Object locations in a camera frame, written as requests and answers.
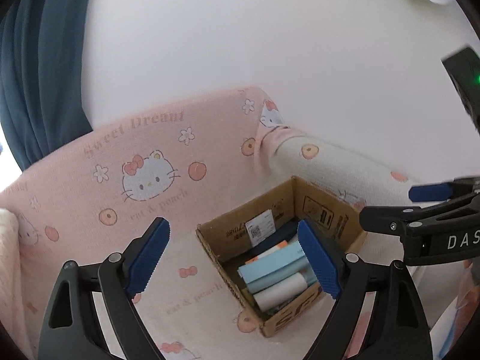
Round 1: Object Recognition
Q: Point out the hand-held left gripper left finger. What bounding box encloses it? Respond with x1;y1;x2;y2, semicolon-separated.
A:
37;217;171;360

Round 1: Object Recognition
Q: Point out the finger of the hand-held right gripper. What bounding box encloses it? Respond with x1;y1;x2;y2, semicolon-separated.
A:
408;176;480;203
359;193;480;235

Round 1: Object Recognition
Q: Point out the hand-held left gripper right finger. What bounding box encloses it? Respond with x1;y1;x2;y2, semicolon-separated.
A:
297;217;432;360

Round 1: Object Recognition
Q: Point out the light blue roll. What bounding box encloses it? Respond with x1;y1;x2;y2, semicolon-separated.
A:
247;268;313;294

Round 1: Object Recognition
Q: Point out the dark blue glasses case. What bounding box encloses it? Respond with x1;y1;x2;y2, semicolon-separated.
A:
249;220;301;259

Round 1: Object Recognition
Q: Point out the white roll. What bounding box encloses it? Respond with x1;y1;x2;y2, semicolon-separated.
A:
253;272;311;312

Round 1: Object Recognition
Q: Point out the orange-edged white packet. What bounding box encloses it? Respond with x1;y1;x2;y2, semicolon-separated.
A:
245;244;290;264

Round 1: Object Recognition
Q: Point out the brown cardboard box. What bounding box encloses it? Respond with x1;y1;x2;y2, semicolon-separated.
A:
196;175;368;338

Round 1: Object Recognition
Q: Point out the pastel printed cloth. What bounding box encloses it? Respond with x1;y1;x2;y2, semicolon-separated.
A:
439;259;480;360

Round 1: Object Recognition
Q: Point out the pink cat print blanket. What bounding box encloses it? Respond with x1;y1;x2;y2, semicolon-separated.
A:
0;85;480;360

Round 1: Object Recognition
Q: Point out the cream folded quilt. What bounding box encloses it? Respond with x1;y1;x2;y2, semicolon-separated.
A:
0;210;21;346

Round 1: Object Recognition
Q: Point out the blue curtain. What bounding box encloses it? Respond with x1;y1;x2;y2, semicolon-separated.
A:
0;0;94;169

